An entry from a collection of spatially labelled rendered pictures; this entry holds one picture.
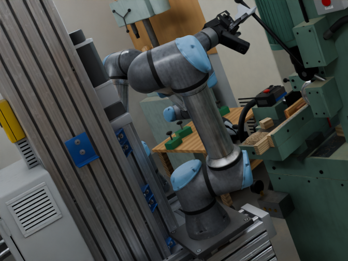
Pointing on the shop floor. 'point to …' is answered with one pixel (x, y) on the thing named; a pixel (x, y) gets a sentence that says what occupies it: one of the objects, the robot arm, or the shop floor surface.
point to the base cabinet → (316, 215)
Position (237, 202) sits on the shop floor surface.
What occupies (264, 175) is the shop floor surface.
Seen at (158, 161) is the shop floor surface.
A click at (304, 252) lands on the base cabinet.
